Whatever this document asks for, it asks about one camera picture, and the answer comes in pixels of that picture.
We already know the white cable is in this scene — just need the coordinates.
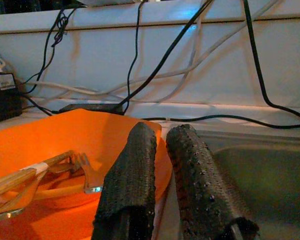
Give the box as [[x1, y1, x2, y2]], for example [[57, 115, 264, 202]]
[[154, 0, 208, 103], [21, 0, 283, 97]]

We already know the tangled thin black cable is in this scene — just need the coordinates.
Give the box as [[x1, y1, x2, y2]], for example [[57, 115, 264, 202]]
[[19, 7, 77, 95]]

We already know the orange plastic bowl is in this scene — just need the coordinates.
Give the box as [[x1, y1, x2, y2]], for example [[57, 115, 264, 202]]
[[0, 108, 173, 240]]

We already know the black charger box white label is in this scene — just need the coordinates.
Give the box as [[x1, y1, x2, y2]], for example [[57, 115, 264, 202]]
[[0, 72, 23, 126]]

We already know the clear plastic spoon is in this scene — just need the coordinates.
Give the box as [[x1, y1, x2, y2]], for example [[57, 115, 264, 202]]
[[0, 167, 41, 225]]

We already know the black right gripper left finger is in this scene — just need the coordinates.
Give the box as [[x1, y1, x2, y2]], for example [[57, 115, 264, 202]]
[[91, 121, 158, 240]]

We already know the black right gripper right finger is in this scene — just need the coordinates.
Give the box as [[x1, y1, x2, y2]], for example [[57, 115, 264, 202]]
[[165, 123, 261, 240]]

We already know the stainless steel sink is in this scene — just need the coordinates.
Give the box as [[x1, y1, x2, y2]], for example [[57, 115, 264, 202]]
[[194, 129, 300, 240]]

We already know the black power adapter brick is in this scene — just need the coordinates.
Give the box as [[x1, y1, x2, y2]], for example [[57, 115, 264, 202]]
[[59, 103, 126, 116]]

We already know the clear plastic fork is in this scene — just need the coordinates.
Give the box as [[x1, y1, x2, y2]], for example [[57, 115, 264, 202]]
[[69, 151, 104, 195]]

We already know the thick black cable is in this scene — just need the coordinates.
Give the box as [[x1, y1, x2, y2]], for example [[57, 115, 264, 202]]
[[242, 0, 300, 125], [114, 0, 213, 108]]

